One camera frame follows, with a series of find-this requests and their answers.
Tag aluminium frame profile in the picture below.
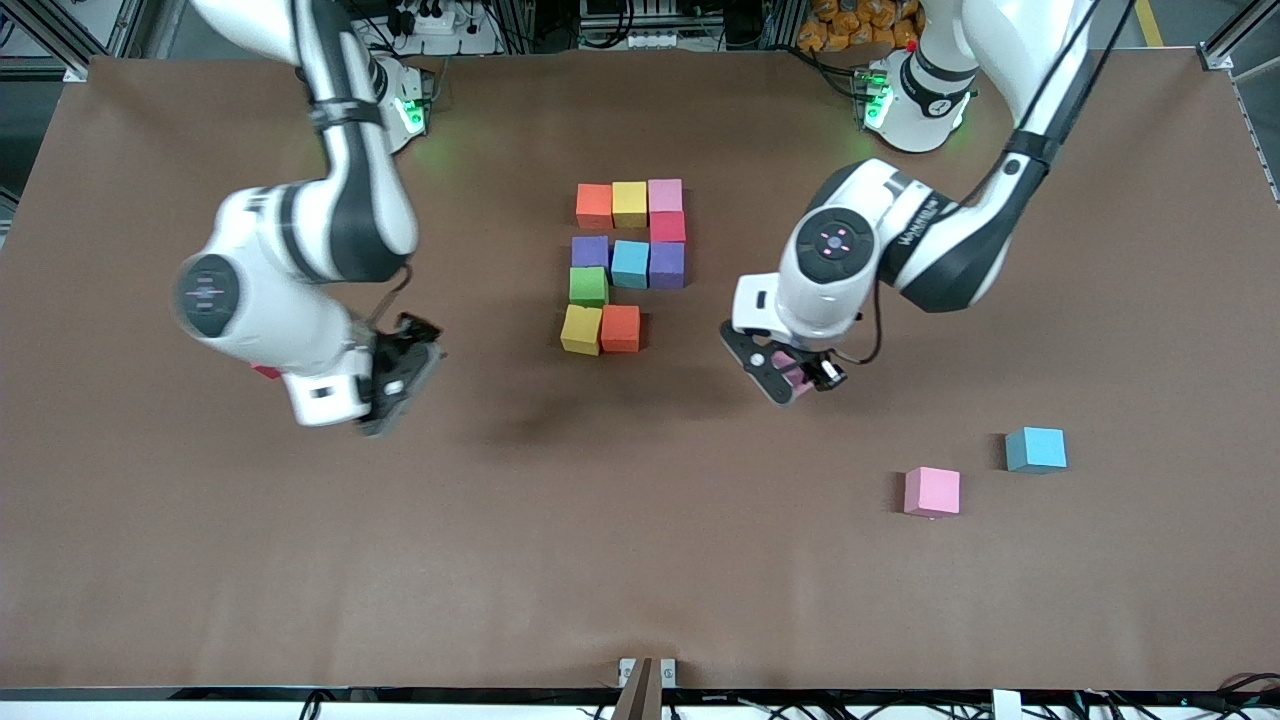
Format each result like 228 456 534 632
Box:
0 0 151 83
1198 0 1280 206

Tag blue foam cube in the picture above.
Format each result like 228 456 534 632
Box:
611 240 651 290
1005 426 1068 474

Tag light purple foam cube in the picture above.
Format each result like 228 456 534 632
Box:
648 241 688 291

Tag brown table cover sheet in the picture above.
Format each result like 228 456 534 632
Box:
0 48 1280 693

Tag bag of orange items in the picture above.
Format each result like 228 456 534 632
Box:
800 0 926 53

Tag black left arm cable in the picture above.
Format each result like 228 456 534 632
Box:
835 283 887 367

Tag white power strip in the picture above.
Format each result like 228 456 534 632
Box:
388 0 503 57

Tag orange foam cube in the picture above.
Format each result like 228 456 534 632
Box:
600 304 642 354
576 182 614 231

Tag metal bracket with brown post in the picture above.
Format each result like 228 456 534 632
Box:
617 656 678 720

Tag metal equipment rack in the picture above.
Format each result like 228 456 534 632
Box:
578 0 736 51

